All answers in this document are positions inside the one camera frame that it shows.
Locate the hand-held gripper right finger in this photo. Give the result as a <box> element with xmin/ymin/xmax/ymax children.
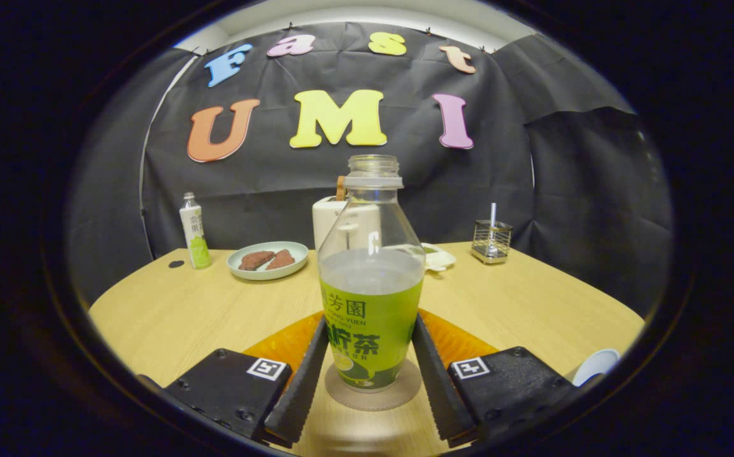
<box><xmin>411</xmin><ymin>309</ymin><xmax>580</xmax><ymax>445</ymax></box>

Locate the slim white green bottle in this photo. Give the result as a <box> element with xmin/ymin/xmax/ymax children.
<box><xmin>179</xmin><ymin>192</ymin><xmax>213</xmax><ymax>270</ymax></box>

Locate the round brown coaster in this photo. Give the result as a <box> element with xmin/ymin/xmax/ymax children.
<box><xmin>324</xmin><ymin>359</ymin><xmax>423</xmax><ymax>412</ymax></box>

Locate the pale green plate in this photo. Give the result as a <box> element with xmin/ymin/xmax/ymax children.
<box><xmin>226</xmin><ymin>241</ymin><xmax>310</xmax><ymax>281</ymax></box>

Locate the white divided snack tray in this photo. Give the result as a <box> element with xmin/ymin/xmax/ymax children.
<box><xmin>421</xmin><ymin>242</ymin><xmax>457</xmax><ymax>272</ymax></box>

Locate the white toaster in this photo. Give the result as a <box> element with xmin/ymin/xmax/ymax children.
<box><xmin>312</xmin><ymin>195</ymin><xmax>381</xmax><ymax>251</ymax></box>

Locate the green label juice bottle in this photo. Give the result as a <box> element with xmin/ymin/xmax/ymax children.
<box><xmin>317</xmin><ymin>154</ymin><xmax>426</xmax><ymax>392</ymax></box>

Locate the wooden table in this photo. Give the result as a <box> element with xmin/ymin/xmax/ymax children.
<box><xmin>88</xmin><ymin>241</ymin><xmax>646</xmax><ymax>457</ymax></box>

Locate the brown toast slice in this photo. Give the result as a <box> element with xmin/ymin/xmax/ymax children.
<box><xmin>238</xmin><ymin>251</ymin><xmax>276</xmax><ymax>272</ymax></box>
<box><xmin>265</xmin><ymin>249</ymin><xmax>296</xmax><ymax>271</ymax></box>

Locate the wire mesh holder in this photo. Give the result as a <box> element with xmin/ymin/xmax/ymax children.
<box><xmin>471</xmin><ymin>220</ymin><xmax>514</xmax><ymax>265</ymax></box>

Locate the white cup with handle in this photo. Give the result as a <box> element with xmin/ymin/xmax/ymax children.
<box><xmin>572</xmin><ymin>348</ymin><xmax>621</xmax><ymax>387</ymax></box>

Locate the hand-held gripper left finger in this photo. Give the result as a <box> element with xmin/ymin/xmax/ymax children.
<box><xmin>164</xmin><ymin>315</ymin><xmax>330</xmax><ymax>448</ymax></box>

